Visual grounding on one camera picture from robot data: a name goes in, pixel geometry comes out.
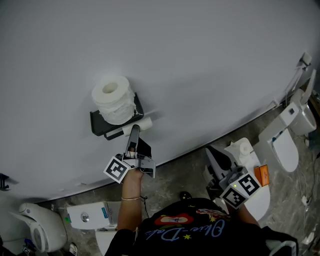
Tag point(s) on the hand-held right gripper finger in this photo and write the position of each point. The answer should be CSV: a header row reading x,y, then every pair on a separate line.
x,y
221,161
213,167

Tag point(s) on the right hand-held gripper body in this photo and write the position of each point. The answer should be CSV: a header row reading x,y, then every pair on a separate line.
x,y
240,190

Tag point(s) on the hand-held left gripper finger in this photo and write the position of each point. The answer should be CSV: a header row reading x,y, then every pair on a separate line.
x,y
145,150
133,137

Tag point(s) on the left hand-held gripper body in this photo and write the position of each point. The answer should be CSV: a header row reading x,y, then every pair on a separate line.
x,y
116,170

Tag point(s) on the black toilet paper holder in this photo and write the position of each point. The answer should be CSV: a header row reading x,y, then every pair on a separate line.
x,y
98,123

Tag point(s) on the large white toilet paper roll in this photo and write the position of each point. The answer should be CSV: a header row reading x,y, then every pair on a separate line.
x,y
113,105

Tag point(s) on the person's left forearm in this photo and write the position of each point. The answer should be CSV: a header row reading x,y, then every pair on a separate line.
x,y
130,210

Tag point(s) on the person's right forearm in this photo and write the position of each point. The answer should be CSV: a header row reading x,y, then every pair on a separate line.
x,y
246,217

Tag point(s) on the white toilet with closed lid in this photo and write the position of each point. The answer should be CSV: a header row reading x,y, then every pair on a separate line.
x,y
257,205

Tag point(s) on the small toilet paper roll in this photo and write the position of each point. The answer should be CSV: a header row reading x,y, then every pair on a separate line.
x,y
245,149

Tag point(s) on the white toilet with control panel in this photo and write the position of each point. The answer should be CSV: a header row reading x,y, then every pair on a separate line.
x,y
285,147

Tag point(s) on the white toilet with round seat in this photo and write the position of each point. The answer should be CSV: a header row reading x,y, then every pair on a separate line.
x,y
42,230

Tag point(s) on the orange box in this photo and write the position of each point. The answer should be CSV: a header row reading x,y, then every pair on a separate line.
x,y
262,175

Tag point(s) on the black shoe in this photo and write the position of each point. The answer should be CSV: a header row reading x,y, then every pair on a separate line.
x,y
185,195

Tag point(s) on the white tank with flush button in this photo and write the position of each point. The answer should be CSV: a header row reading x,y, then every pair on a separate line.
x,y
85,217

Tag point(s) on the black printed t-shirt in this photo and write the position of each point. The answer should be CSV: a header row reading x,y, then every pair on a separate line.
x,y
200,237

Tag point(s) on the white sandal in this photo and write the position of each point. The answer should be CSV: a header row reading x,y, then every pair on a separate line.
x,y
73,248

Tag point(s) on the black wall hook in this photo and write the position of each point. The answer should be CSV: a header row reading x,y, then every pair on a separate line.
x,y
3,182

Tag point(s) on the white wall fixture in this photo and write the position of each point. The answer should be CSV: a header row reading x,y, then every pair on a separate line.
x,y
306,59

